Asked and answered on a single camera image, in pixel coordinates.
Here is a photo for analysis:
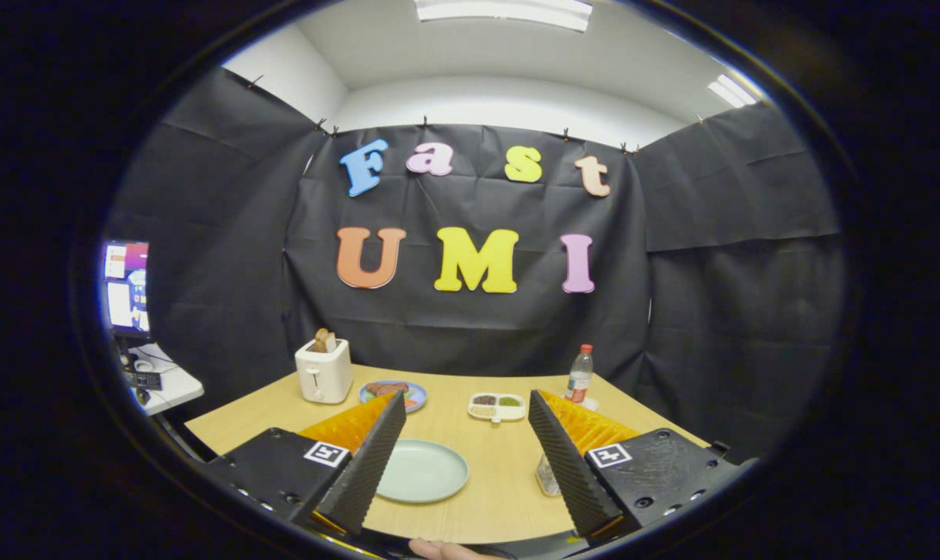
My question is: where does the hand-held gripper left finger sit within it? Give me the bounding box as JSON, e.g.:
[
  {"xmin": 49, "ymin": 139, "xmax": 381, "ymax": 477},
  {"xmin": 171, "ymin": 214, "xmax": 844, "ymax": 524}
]
[{"xmin": 204, "ymin": 390, "xmax": 408, "ymax": 537}]

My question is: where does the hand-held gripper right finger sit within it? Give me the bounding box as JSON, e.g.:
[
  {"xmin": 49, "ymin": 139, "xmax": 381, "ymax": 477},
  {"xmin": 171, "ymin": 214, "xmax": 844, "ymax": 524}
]
[{"xmin": 527, "ymin": 389, "xmax": 750, "ymax": 545}]

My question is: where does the light green plate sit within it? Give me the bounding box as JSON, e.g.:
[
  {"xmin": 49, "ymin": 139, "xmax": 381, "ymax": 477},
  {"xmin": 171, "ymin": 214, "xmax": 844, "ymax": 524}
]
[{"xmin": 376, "ymin": 439, "xmax": 470, "ymax": 504}]

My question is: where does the blue plate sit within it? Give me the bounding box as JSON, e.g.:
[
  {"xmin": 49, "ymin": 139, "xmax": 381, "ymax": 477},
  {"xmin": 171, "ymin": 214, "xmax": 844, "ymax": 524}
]
[{"xmin": 358, "ymin": 380, "xmax": 428, "ymax": 413}]

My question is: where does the clear bottle with red cap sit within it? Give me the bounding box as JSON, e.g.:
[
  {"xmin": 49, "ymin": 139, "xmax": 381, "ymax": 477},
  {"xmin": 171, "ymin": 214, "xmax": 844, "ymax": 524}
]
[{"xmin": 566, "ymin": 344, "xmax": 595, "ymax": 404}]

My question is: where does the white divided dish with grains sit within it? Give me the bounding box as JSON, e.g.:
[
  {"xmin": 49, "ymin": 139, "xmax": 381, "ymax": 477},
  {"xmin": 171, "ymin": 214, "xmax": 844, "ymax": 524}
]
[{"xmin": 468, "ymin": 392, "xmax": 527, "ymax": 424}]

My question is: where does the white toaster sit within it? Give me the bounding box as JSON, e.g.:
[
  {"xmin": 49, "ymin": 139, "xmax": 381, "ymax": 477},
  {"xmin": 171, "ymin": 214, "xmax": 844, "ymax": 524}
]
[{"xmin": 295, "ymin": 338, "xmax": 354, "ymax": 404}]

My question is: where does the black backdrop cloth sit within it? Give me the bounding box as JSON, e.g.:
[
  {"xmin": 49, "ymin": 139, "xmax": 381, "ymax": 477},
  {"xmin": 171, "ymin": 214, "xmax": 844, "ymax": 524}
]
[{"xmin": 104, "ymin": 66, "xmax": 847, "ymax": 460}]

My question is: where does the white side desk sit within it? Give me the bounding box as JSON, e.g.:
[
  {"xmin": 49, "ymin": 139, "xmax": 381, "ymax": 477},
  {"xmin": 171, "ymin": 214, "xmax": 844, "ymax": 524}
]
[{"xmin": 120, "ymin": 343, "xmax": 204, "ymax": 416}]

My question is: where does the computer monitor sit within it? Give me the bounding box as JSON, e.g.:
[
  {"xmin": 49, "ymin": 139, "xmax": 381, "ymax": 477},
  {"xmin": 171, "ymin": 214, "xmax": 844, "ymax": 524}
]
[{"xmin": 102, "ymin": 240, "xmax": 151, "ymax": 337}]

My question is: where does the small ceiling light panel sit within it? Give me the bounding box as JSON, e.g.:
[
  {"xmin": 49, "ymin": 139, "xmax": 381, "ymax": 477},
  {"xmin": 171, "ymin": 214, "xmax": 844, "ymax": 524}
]
[{"xmin": 707, "ymin": 74, "xmax": 760, "ymax": 108}]

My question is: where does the long ceiling light panel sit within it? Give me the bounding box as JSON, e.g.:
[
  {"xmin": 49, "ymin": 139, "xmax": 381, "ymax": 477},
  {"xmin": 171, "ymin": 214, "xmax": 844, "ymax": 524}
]
[{"xmin": 414, "ymin": 0, "xmax": 593, "ymax": 33}]

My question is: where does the metal wire cutlery basket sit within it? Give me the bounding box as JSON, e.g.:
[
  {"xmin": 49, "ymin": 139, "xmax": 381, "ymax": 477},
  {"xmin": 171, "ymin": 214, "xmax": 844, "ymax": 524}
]
[{"xmin": 535, "ymin": 453, "xmax": 564, "ymax": 498}]

